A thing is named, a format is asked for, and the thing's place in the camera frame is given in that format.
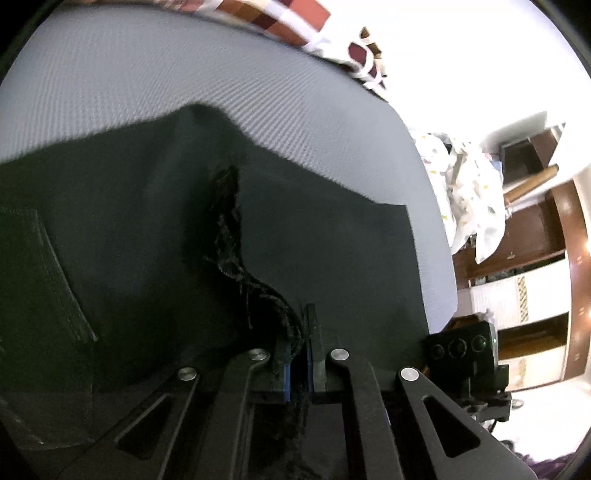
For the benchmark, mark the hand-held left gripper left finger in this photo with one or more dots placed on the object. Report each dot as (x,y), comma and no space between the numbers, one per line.
(287,376)

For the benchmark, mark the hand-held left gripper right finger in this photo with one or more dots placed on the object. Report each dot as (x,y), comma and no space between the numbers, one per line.
(311,369)

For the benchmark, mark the black pants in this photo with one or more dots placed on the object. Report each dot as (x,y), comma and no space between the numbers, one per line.
(138,221)

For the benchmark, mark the person's right forearm purple sleeve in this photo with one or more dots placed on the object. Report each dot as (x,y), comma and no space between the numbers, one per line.
(551,468)

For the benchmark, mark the brown wooden wardrobe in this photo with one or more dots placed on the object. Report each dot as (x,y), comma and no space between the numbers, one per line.
(531,230)

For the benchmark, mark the white spotted cloth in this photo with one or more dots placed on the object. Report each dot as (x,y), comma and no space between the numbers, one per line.
(475,198)

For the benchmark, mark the wooden stick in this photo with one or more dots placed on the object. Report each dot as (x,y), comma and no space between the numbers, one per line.
(531,184)

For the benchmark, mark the grey bed mattress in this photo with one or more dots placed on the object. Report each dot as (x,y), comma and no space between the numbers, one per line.
(184,69)

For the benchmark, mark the orange plaid blanket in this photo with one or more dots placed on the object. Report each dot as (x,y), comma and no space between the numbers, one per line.
(286,18)

